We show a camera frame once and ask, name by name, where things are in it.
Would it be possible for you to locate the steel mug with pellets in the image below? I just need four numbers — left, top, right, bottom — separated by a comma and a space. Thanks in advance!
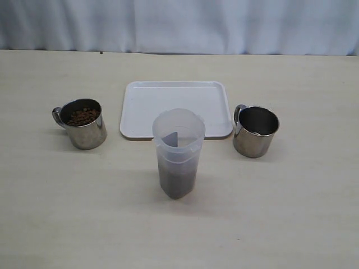
52, 98, 107, 150
233, 104, 279, 159

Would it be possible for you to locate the clear plastic pitcher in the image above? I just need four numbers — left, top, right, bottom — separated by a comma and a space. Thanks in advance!
152, 108, 205, 200

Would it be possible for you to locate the white plastic tray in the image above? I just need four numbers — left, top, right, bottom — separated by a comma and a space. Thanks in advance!
119, 81, 233, 140

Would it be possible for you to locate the white curtain backdrop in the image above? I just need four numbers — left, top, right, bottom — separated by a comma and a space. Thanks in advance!
1, 1, 358, 55

